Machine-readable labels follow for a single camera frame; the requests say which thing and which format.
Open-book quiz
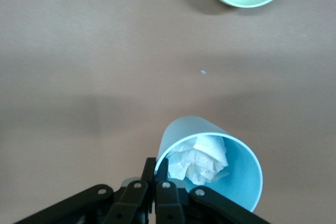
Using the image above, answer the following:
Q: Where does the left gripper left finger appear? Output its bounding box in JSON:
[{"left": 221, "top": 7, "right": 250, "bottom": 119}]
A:
[{"left": 15, "top": 157, "right": 156, "bottom": 224}]

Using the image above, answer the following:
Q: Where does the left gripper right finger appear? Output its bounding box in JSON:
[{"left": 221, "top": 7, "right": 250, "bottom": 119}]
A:
[{"left": 154, "top": 157, "right": 269, "bottom": 224}]

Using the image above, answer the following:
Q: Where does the blue cup holding tissue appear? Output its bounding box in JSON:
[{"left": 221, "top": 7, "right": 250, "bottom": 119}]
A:
[{"left": 154, "top": 115, "right": 264, "bottom": 213}]

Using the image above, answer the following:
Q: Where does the crumpled white tissue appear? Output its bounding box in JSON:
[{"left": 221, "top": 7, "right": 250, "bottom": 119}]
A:
[{"left": 165, "top": 135, "right": 230, "bottom": 186}]

